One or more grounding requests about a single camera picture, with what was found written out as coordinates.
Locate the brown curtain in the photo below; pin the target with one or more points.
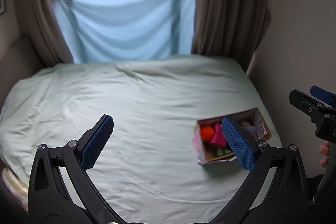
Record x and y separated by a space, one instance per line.
230 28
36 20

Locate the light blue hanging cloth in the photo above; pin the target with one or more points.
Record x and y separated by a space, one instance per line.
99 31

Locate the pink patterned cardboard box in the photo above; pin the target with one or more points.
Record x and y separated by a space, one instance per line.
207 154

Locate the person's right hand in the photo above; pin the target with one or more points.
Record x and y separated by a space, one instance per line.
324 150

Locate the light green bed sheet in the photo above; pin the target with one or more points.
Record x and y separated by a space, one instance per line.
148 171

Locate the green tissue pack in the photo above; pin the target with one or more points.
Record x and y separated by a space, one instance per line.
223 152

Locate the orange fluffy pompom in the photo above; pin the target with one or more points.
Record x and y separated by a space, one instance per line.
207 133

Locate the beige headboard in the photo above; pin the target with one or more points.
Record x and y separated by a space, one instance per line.
20 62

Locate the right brown curtain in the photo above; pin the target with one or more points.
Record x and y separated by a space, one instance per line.
230 28

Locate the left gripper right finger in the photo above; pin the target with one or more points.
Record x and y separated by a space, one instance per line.
274 190

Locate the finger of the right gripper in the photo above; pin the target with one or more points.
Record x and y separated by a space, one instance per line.
306 104
322 95

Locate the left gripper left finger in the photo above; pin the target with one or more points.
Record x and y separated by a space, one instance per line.
60 191

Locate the left brown curtain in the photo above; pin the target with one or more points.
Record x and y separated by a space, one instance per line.
36 20

